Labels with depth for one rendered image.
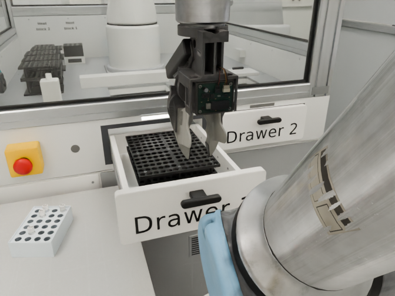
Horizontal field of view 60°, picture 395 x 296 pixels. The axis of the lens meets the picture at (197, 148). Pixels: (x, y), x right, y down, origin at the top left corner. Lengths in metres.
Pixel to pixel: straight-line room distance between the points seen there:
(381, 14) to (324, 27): 1.49
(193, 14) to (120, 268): 0.48
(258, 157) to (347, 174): 0.92
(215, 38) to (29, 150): 0.56
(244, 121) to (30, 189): 0.60
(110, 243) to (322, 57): 0.77
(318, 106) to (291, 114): 0.11
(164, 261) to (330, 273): 0.98
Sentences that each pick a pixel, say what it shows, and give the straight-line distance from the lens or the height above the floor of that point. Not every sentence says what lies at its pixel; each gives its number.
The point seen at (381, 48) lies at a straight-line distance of 2.52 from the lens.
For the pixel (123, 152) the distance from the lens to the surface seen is 0.96.
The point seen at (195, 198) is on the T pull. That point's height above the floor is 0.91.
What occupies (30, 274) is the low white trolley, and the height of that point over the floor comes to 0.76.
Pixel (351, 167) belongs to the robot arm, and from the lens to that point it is 0.17.
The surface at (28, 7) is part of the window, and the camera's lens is 0.87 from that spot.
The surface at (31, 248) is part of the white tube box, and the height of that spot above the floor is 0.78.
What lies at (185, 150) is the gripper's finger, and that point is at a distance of 0.56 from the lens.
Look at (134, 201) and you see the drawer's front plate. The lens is 0.61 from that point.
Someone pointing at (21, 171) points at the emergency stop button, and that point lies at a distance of 0.88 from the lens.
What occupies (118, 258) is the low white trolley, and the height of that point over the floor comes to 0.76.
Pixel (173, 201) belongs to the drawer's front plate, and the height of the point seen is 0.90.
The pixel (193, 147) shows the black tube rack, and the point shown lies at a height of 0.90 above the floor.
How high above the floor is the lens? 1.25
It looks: 25 degrees down
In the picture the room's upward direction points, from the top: straight up
